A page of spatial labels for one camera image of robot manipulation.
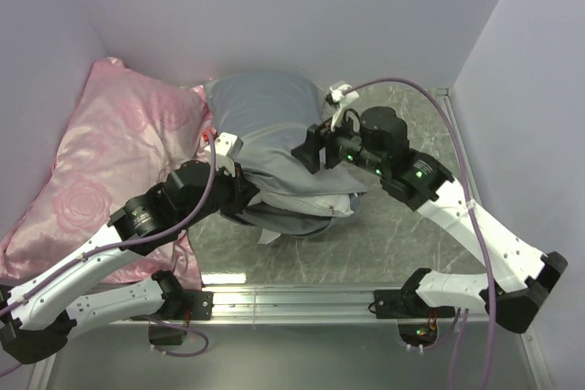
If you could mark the pink floral pillow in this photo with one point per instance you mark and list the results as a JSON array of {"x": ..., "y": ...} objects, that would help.
[{"x": 127, "y": 133}]

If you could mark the grey pillowcase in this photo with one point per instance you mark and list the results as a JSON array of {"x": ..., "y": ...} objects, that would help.
[{"x": 270, "y": 112}]

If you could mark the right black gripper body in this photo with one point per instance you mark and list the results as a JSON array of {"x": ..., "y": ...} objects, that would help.
[{"x": 341, "y": 144}]

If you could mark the aluminium mounting rail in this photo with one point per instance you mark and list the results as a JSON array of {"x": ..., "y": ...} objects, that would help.
[{"x": 249, "y": 304}]

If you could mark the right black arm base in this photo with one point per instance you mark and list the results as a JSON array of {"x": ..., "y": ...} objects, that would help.
[{"x": 417, "y": 322}]

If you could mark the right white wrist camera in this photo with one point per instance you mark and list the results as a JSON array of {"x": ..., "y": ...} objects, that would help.
[{"x": 340, "y": 96}]

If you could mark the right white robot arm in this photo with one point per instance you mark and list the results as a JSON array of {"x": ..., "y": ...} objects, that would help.
[{"x": 522, "y": 276}]

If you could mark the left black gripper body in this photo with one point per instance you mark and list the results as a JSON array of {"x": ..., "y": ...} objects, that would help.
[{"x": 228, "y": 194}]

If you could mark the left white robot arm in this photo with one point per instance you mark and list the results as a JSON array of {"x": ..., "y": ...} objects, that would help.
[{"x": 40, "y": 316}]

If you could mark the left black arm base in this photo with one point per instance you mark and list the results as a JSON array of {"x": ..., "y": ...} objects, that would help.
[{"x": 195, "y": 306}]

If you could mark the white pillow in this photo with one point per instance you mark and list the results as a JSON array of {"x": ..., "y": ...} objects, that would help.
[{"x": 284, "y": 183}]

